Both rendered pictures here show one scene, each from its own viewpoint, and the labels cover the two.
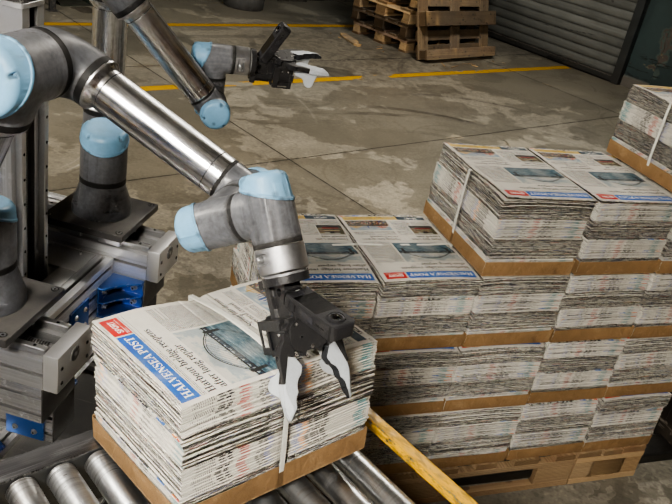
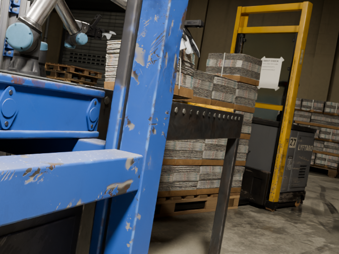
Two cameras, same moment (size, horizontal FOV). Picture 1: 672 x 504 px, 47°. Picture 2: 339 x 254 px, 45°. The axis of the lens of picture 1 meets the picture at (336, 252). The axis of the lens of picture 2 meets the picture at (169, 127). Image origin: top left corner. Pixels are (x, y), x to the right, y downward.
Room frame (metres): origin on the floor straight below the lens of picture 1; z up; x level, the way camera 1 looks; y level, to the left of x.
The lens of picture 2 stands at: (-0.81, 0.70, 0.79)
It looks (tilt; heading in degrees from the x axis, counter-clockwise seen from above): 3 degrees down; 339
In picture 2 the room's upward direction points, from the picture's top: 9 degrees clockwise
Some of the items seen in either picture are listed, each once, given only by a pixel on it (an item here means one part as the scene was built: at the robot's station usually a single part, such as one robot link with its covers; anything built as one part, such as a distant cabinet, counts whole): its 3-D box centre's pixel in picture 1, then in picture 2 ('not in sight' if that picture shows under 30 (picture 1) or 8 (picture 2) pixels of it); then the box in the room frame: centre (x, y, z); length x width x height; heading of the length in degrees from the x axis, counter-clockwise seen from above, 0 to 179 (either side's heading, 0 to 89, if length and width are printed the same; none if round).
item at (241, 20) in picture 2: not in sight; (229, 96); (2.77, -1.24, 0.97); 0.09 x 0.09 x 1.75; 24
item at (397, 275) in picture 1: (419, 361); (158, 154); (2.00, -0.32, 0.42); 1.17 x 0.39 x 0.83; 114
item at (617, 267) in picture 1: (579, 236); (205, 102); (2.17, -0.71, 0.86); 0.38 x 0.29 x 0.04; 25
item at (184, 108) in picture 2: not in sight; (190, 122); (0.51, 0.12, 0.74); 1.34 x 0.05 x 0.12; 135
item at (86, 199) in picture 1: (102, 192); (34, 70); (1.80, 0.63, 0.87); 0.15 x 0.15 x 0.10
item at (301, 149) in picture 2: not in sight; (267, 160); (2.62, -1.72, 0.40); 0.69 x 0.55 x 0.80; 24
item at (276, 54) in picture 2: not in sight; (263, 67); (2.48, -1.40, 1.28); 0.57 x 0.01 x 0.65; 24
